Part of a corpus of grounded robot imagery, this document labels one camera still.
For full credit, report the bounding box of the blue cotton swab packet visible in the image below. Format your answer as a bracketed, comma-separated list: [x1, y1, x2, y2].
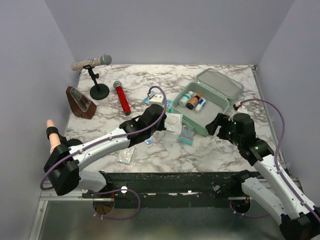
[143, 96, 173, 113]

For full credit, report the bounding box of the white green-cap medicine bottle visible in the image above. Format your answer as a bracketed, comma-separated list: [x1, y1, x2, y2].
[178, 91, 194, 107]

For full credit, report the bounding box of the clear zip bag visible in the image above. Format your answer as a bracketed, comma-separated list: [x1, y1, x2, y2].
[116, 147, 136, 167]

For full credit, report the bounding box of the blue white small bottle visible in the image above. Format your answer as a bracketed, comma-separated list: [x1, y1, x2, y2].
[194, 98, 206, 113]

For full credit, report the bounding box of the blue plaster packet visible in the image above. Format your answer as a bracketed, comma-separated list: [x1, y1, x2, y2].
[144, 133, 157, 146]

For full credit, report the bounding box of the white gauze pad packet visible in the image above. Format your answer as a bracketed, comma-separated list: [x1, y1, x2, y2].
[164, 112, 183, 135]

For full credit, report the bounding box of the mint green medicine case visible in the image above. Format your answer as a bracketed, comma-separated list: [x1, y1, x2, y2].
[171, 68, 244, 136]

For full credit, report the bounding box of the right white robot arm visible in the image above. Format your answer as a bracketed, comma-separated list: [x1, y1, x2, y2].
[205, 113, 320, 240]

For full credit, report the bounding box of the black round stand base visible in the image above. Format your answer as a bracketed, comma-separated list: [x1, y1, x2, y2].
[59, 136, 83, 148]

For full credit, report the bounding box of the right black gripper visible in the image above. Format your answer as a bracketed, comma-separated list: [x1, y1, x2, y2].
[205, 112, 243, 146]

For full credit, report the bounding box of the black microphone stand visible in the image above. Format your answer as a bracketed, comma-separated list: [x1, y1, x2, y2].
[83, 64, 110, 100]

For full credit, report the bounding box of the teal bandage packet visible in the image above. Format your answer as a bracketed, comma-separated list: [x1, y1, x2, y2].
[178, 125, 195, 145]

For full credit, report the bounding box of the red handheld microphone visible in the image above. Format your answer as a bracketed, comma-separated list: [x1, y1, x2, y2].
[113, 80, 131, 116]

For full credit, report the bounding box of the amber orange-cap bottle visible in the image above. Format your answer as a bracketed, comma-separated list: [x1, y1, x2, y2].
[186, 93, 202, 110]

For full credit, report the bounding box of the brown wooden metronome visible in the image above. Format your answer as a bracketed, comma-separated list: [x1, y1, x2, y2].
[66, 86, 97, 120]

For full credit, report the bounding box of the glitter microphone on stand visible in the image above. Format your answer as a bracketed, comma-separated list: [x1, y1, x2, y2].
[71, 54, 113, 71]

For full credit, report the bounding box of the pink beige microphone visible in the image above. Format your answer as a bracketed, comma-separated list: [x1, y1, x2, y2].
[46, 119, 61, 154]

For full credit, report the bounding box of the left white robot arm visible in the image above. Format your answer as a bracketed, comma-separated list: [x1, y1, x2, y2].
[43, 104, 167, 198]

